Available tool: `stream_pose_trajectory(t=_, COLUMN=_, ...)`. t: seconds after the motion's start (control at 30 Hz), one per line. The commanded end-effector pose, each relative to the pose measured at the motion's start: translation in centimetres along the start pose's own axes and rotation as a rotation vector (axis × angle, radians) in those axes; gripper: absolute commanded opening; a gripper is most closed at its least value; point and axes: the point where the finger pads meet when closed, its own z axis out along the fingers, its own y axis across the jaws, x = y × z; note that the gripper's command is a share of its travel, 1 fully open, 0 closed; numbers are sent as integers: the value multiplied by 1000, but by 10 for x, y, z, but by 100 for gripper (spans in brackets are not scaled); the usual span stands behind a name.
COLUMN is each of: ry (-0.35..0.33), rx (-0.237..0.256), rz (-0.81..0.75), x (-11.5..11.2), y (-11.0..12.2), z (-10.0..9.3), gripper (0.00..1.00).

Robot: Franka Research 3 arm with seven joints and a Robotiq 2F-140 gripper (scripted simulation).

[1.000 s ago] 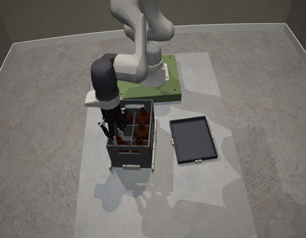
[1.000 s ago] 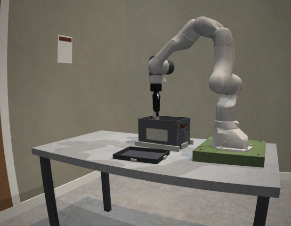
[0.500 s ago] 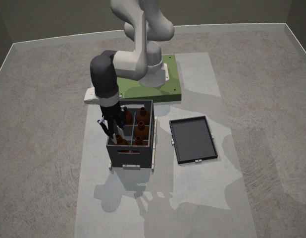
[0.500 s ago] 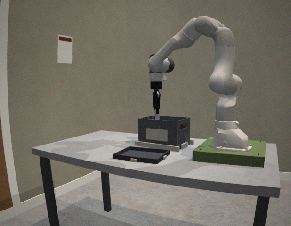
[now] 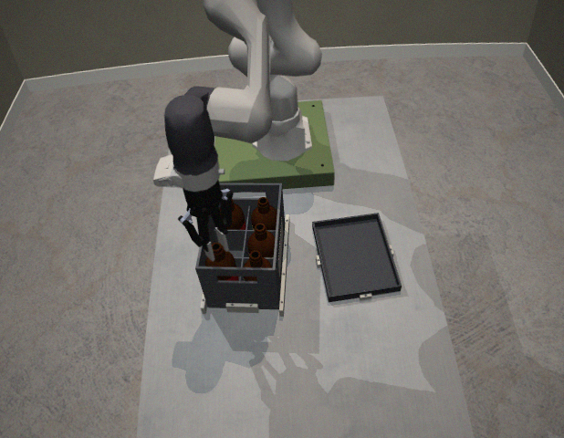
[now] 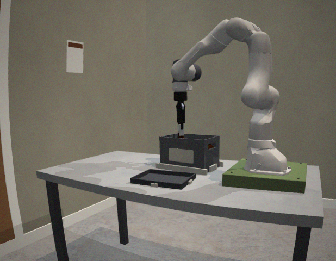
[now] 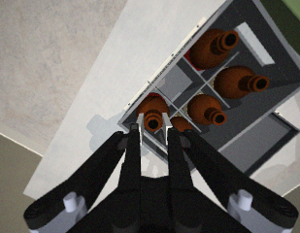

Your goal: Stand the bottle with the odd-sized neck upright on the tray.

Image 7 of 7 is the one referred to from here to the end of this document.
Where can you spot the grey divided crate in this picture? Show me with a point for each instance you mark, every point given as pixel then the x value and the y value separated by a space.
pixel 181 82

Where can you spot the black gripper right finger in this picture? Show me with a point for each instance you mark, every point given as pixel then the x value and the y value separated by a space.
pixel 258 208

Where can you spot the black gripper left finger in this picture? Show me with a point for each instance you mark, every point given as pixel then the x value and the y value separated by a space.
pixel 62 207

